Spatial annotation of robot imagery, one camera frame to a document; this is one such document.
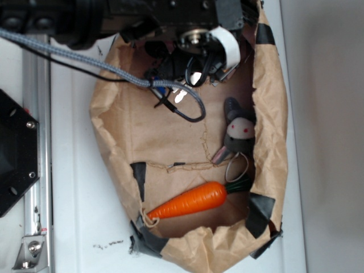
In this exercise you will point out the silver key bunch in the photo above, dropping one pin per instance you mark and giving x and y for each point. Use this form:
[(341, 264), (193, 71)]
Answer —
[(179, 93)]

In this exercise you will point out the orange plastic carrot toy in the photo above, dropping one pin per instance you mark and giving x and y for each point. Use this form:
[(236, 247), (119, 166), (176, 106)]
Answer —
[(204, 197)]

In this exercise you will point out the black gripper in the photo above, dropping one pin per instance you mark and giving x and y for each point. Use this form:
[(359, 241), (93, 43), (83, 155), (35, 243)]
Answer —
[(191, 40)]

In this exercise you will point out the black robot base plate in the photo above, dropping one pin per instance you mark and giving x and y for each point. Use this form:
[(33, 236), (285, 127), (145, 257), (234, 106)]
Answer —
[(19, 152)]

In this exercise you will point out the grey plush bunny toy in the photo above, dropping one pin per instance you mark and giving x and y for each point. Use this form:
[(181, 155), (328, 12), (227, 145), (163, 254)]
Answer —
[(240, 131)]

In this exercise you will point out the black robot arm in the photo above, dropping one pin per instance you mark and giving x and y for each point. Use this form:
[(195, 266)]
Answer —
[(76, 24)]

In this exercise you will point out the brown paper bag container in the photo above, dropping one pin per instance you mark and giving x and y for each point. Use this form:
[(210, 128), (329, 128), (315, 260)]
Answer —
[(153, 155)]

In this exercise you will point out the silver corner bracket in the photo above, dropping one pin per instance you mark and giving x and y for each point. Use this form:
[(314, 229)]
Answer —
[(32, 255)]

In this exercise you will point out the aluminium frame rail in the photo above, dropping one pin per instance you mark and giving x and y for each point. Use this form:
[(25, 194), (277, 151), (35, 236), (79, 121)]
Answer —
[(38, 218)]

